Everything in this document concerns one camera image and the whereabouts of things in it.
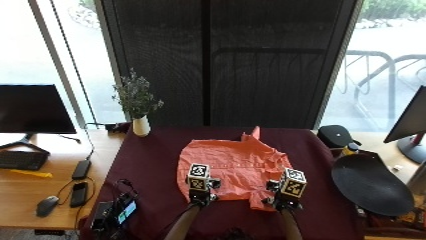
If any person's right hand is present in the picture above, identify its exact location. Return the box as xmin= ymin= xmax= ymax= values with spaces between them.
xmin=260 ymin=179 xmax=304 ymax=212

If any person's left hand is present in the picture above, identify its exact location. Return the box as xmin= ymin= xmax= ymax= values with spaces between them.
xmin=185 ymin=177 xmax=222 ymax=207

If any white marker cube left glove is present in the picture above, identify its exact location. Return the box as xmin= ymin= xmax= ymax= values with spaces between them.
xmin=186 ymin=162 xmax=211 ymax=192

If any white marker cube glove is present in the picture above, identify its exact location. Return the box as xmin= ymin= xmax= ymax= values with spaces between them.
xmin=279 ymin=167 xmax=308 ymax=199
xmin=186 ymin=162 xmax=211 ymax=192

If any white marker cube right glove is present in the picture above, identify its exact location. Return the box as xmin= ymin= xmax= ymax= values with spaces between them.
xmin=279 ymin=167 xmax=308 ymax=199

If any orange shirt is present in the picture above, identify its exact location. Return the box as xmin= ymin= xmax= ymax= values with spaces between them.
xmin=175 ymin=125 xmax=294 ymax=212

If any dark red tablecloth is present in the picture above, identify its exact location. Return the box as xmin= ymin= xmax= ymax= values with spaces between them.
xmin=79 ymin=125 xmax=366 ymax=240

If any black device with lit screen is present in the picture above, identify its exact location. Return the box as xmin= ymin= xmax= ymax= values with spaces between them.
xmin=89 ymin=191 xmax=138 ymax=234

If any black chair seat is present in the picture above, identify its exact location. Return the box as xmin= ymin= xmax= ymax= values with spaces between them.
xmin=330 ymin=150 xmax=416 ymax=217

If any yellow bottle with black cap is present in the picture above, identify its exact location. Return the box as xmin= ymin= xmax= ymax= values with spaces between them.
xmin=339 ymin=142 xmax=360 ymax=158

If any white vase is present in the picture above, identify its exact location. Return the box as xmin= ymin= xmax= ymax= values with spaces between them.
xmin=131 ymin=114 xmax=151 ymax=138

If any black smartphone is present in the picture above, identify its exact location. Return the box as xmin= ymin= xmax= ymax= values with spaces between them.
xmin=69 ymin=181 xmax=89 ymax=209

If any black power bank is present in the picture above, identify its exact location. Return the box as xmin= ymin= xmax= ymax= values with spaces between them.
xmin=70 ymin=159 xmax=93 ymax=181

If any green flower bunch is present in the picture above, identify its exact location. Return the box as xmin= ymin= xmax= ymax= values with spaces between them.
xmin=110 ymin=68 xmax=165 ymax=120

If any black computer mouse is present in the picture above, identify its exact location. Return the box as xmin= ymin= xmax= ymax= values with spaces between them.
xmin=34 ymin=195 xmax=59 ymax=218

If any black monitor with red stand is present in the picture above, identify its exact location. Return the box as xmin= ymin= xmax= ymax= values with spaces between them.
xmin=382 ymin=84 xmax=426 ymax=165

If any yellow paper strip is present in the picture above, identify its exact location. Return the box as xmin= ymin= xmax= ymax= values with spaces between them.
xmin=9 ymin=168 xmax=53 ymax=179

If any black window blind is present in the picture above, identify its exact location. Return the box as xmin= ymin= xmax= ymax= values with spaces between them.
xmin=94 ymin=0 xmax=359 ymax=130

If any black keyboard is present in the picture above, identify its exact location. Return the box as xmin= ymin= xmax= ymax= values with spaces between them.
xmin=0 ymin=150 xmax=50 ymax=172

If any grey metal bike rack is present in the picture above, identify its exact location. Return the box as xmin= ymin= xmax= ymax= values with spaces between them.
xmin=336 ymin=49 xmax=426 ymax=131

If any black computer monitor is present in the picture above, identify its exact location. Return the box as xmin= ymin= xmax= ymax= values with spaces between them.
xmin=0 ymin=83 xmax=78 ymax=155

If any black cable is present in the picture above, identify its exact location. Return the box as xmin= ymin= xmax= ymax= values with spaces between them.
xmin=83 ymin=121 xmax=117 ymax=162

